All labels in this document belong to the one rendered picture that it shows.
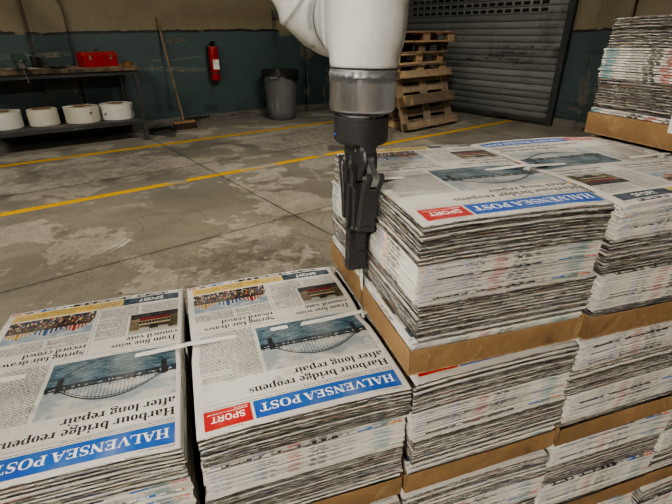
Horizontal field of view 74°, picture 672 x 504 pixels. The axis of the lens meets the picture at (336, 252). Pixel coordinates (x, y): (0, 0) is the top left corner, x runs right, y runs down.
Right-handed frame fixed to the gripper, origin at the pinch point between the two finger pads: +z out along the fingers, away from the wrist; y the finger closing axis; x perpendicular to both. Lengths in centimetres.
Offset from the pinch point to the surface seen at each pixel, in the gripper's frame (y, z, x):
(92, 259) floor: 221, 97, 90
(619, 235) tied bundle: -17.8, -6.0, -31.6
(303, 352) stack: -6.8, 13.0, 10.3
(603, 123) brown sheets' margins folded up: 15, -15, -60
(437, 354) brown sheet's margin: -17.1, 9.1, -6.0
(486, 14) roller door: 636, -71, -453
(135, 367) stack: -2.6, 13.6, 34.0
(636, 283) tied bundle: -18.3, 2.3, -37.5
